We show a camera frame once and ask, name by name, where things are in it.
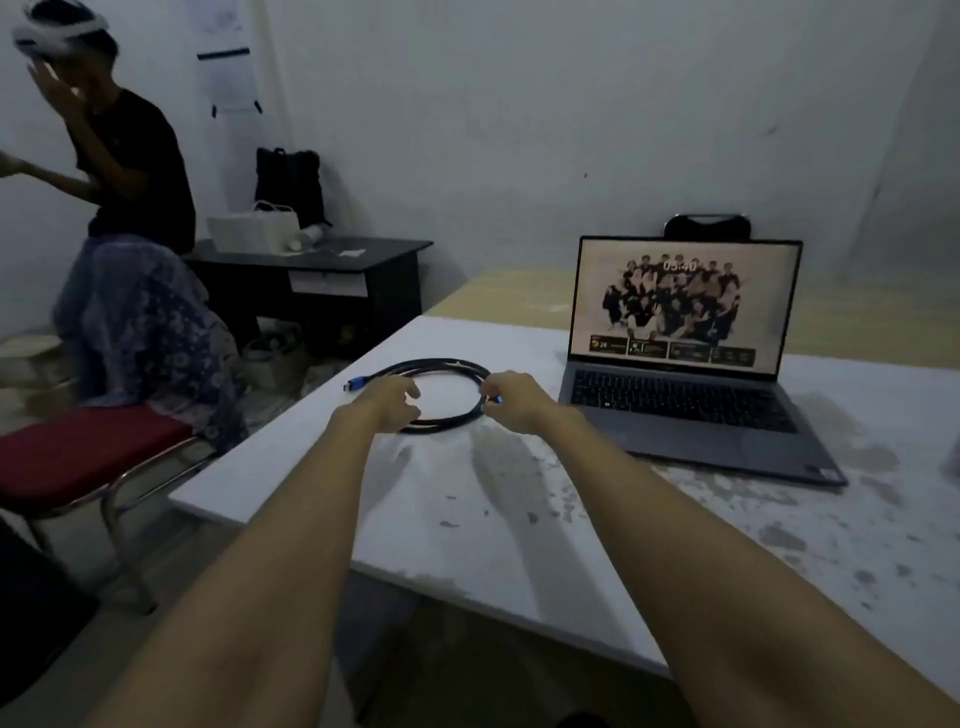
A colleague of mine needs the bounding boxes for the person's right hand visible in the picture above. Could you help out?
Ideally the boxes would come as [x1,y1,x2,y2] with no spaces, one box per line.
[479,370,562,437]

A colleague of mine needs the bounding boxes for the person's left hand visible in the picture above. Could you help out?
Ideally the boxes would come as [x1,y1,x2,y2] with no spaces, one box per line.
[349,375,423,435]

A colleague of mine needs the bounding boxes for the black cable blue plugs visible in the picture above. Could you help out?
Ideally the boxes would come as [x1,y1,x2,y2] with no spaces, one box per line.
[341,357,498,436]

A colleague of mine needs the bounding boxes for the person's left forearm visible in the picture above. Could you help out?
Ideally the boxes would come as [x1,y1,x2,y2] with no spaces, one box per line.
[84,405,393,728]

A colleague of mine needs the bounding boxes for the person's right forearm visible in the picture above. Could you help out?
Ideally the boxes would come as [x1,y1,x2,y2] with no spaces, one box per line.
[534,405,960,728]

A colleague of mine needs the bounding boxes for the black desk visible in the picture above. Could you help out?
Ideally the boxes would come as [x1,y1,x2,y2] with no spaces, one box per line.
[182,235,435,363]

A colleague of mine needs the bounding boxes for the white clutter under desk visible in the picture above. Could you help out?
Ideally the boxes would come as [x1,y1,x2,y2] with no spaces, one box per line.
[238,318,355,400]

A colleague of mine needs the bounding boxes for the grey open laptop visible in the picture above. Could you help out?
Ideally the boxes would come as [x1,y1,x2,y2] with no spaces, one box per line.
[558,234,849,488]

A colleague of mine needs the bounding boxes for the black backpack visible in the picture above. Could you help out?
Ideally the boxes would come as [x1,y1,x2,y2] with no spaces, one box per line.
[254,147,333,228]

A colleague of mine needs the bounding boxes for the blue floral cloth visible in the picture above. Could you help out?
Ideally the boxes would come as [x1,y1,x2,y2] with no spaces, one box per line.
[52,234,250,453]

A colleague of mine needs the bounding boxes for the black chair back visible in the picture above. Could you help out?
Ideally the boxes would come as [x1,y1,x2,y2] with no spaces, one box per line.
[663,213,752,243]

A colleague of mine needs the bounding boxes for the red padded metal chair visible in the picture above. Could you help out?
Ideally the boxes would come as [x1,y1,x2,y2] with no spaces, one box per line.
[0,403,220,610]

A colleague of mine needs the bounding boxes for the white headset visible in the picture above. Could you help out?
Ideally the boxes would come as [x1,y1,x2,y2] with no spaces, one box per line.
[10,2,111,59]

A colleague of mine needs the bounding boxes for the white box with handle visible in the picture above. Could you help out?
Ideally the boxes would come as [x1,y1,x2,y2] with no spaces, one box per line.
[207,201,302,255]

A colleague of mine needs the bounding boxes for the white paper wall poster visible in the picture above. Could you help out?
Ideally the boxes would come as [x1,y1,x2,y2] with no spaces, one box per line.
[186,0,265,119]

